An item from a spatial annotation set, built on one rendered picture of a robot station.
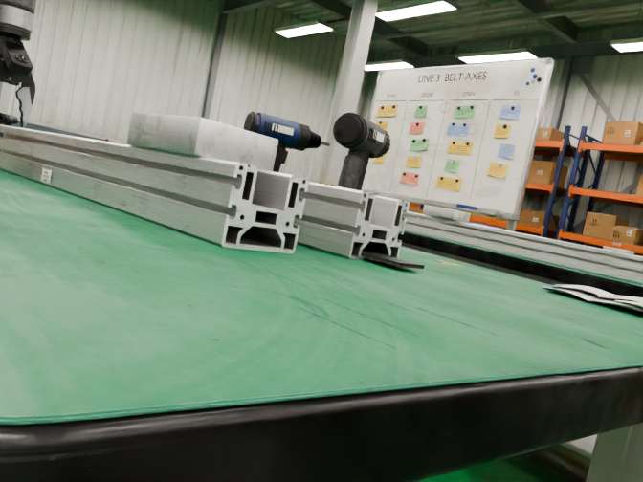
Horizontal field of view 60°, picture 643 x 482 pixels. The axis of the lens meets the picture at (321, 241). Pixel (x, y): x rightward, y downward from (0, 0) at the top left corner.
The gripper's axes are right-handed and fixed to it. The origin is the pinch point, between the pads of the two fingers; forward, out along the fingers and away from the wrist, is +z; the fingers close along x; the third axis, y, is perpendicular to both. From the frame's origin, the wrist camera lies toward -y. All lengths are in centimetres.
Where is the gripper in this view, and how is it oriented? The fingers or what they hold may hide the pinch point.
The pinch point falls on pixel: (3, 119)
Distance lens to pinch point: 147.8
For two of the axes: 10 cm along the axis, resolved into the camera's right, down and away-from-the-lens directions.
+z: -1.8, 9.8, 0.9
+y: -6.9, -1.9, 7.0
